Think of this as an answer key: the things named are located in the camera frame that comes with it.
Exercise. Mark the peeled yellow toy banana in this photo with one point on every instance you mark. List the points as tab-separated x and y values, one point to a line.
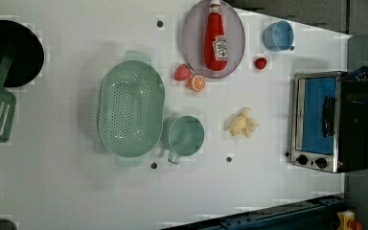
243	124

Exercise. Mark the green mug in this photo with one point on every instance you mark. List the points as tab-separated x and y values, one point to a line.
185	136

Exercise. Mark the blue mug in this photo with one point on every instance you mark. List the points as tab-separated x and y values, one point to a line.
278	36

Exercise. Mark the orange slice toy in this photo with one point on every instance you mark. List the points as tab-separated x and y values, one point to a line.
196	83

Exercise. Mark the pink toy strawberry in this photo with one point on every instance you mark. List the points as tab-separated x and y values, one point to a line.
182	73

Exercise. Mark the green perforated colander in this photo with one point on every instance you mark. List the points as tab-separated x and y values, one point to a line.
131	109

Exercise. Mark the grey oval plate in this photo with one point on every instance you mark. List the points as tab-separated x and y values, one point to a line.
192	38

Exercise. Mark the red ketchup bottle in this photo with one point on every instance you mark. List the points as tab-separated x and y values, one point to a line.
215	46

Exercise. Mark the small red toy strawberry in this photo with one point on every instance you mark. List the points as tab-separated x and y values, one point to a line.
260	63

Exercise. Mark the toaster oven with blue door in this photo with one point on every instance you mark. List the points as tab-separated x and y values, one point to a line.
329	131

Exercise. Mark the yellow red object at corner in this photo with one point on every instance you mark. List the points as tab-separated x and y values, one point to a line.
348	221

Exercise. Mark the black round pan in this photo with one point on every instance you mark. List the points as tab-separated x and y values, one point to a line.
29	55

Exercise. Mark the grey object at edge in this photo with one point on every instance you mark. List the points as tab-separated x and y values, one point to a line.
6	224

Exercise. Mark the blue metal table frame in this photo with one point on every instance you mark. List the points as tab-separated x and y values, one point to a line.
312	214

